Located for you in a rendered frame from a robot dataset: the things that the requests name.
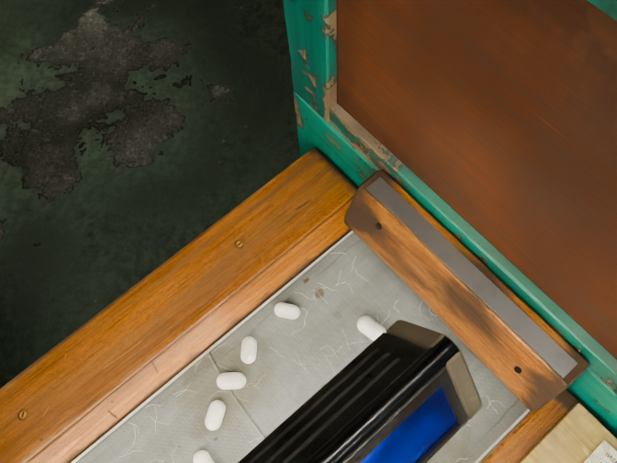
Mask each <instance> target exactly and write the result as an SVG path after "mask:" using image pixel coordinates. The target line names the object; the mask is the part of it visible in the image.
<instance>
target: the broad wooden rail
mask: <svg viewBox="0 0 617 463"><path fill-rule="evenodd" d="M357 190H358V187H357V186H356V185H355V184H354V183H353V182H352V181H351V180H349V179H348V178H347V177H346V176H345V175H344V174H343V173H342V172H341V171H340V170H339V169H338V168H337V167H336V166H335V165H334V164H333V163H332V162H331V161H330V160H329V159H328V158H327V157H326V156H325V155H324V154H323V153H322V152H320V151H319V150H318V149H317V148H315V147H314V148H313V149H311V150H309V151H308V152H306V153H305V154H304V155H303V156H301V157H300V158H299V159H297V160H296V161H295V162H293V163H292V164H291V165H289V166H288V168H286V169H285V170H284V171H282V172H281V173H280V174H279V175H277V176H276V177H274V178H273V179H272V180H270V181H269V182H268V183H267V184H265V185H264V186H262V187H261V188H260V189H258V190H257V191H256V192H255V193H253V194H252V195H251V196H249V197H248V198H246V199H245V200H244V201H243V202H242V203H241V204H240V205H238V206H237V207H236V208H234V209H233V210H232V211H230V212H229V213H228V214H226V215H225V216H224V217H222V218H221V219H220V220H218V221H217V222H216V223H214V224H213V225H212V226H210V227H209V228H208V229H207V230H205V231H204V232H202V233H201V234H200V235H198V236H197V237H196V238H195V239H194V240H193V241H192V242H190V243H189V244H187V245H186V246H185V247H184V248H182V249H181V250H180V251H178V252H177V253H176V254H174V255H173V256H172V257H170V258H169V259H168V260H166V261H165V262H164V263H163V264H161V265H160V266H158V267H157V268H156V269H154V270H153V271H152V272H151V273H149V275H147V276H146V277H145V278H143V279H142V280H141V281H140V282H138V283H137V284H136V285H134V286H133V287H132V288H130V289H129V290H128V291H126V292H125V293H124V294H122V295H121V296H120V297H118V298H117V299H116V300H114V301H113V302H112V303H110V304H109V305H108V306H106V307H105V308H104V309H103V310H101V311H100V312H99V313H98V314H97V315H96V316H94V317H93V318H92V319H90V320H89V321H88V322H86V323H85V324H84V325H82V326H81V327H80V328H78V329H77V330H76V331H74V332H73V333H72V334H70V335H69V336H68V337H66V338H65V339H64V340H62V341H61V342H60V343H59V344H57V345H56V346H54V347H53V348H52V349H51V350H50V351H49V352H48V353H46V354H45V355H44V356H42V357H41V358H39V359H38V360H37V361H36V362H34V363H33V364H32V365H30V366H29V367H28V368H26V369H25V370H24V371H22V372H21V373H20V374H18V375H17V376H16V377H15V378H13V379H12V380H10V381H9V382H8V383H6V384H5V385H4V387H2V388H1V389H0V463H72V462H73V461H74V460H75V459H76V458H78V457H79V456H80V455H81V454H83V452H84V451H85V450H86V449H88V448H89V447H90V446H92V445H93V444H94V443H95V442H96V441H98V440H99V439H100V438H101V437H102V436H104V435H105V434H106V433H107V432H109V431H110V430H111V429H112V428H113V427H115V426H116V425H117V424H118V423H120V422H121V421H122V420H123V419H125V418H126V417H127V416H128V415H129V414H131V413H132V412H133V411H134V410H136V409H137V408H138V407H139V406H141V405H142V404H143V403H144V402H145V401H146V400H148V399H149V398H150V397H151V396H152V395H153V394H154V393H155V392H157V391H158V390H159V389H161V388H162V387H163V386H164V385H165V384H167V383H168V382H169V381H170V380H171V379H173V378H174V377H175V376H176V375H178V374H179V373H180V372H181V371H183V370H184V369H185V368H186V367H188V366H189V365H190V364H191V363H192V362H194V361H195V360H196V359H197V358H198V357H200V356H201V355H202V354H204V353H205V352H206V351H207V350H208V349H209V348H210V347H211V346H212V345H214V344H215V343H216V342H217V341H218V340H220V339H221V338H222V337H223V336H225V335H226V334H227V333H228V332H230V331H231V330H232V329H233V328H234V327H236V326H237V325H238V324H239V323H240V322H242V321H243V320H244V319H246V318H247V317H248V316H249V315H250V314H252V313H253V312H254V311H255V310H257V309H258V308H259V307H260V306H261V305H263V304H264V303H265V302H266V301H268V300H269V299H270V298H271V297H273V295H274V294H275V293H276V292H278V291H279V290H280V289H281V288H283V287H284V286H285V285H286V284H288V283H289V282H290V281H291V280H292V279H294V278H295V277H296V276H297V275H299V274H300V273H301V272H302V271H303V270H305V269H306V268H307V267H308V266H310V265H311V264H312V263H313V262H315V261H316V260H317V259H318V258H319V257H321V256H322V255H323V254H324V253H326V252H327V251H328V250H329V249H331V248H332V246H333V245H334V244H336V243H337V242H338V241H339V240H341V239H342V238H343V237H344V236H345V235H347V234H348V233H349V232H351V231H352V230H351V229H350V228H349V227H348V226H347V225H346V224H345V223H344V215H345V213H346V211H347V209H348V208H349V206H350V204H351V203H352V201H353V198H354V196H355V194H356V192H357Z"/></svg>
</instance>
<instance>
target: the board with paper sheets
mask: <svg viewBox="0 0 617 463"><path fill-rule="evenodd" d="M603 440H605V441H606V442H607V443H608V444H609V445H610V446H611V447H612V448H613V449H615V450H616V451H617V439H616V438H615V437H614V436H613V435H612V434H611V433H610V432H609V431H608V430H607V429H606V428H605V427H604V426H603V425H602V424H601V423H600V422H599V421H598V420H597V419H596V418H595V417H594V416H593V415H592V414H591V413H589V412H588V411H587V410H586V409H585V408H584V407H583V406H582V405H581V404H580V403H577V404H575V405H574V406H573V407H572V408H571V409H570V410H569V411H568V412H567V413H566V414H565V415H564V416H563V417H562V418H561V419H560V420H559V421H558V422H557V423H556V425H555V426H554V427H553V428H552V429H551V430H550V431H549V432H548V433H547V434H546V435H545V436H544V437H543V438H542V439H541V440H540V441H539V442H538V443H537V444H536V445H535V446H534V447H533V448H532V449H531V450H530V451H529V452H528V453H527V454H526V455H525V456H524V458H523V459H522V460H521V461H520V462H519V463H584V462H585V460H586V459H587V458H588V457H589V456H590V455H591V454H592V453H593V451H594V450H595V449H596V448H597V447H598V446H599V445H600V444H601V442H602V441H603Z"/></svg>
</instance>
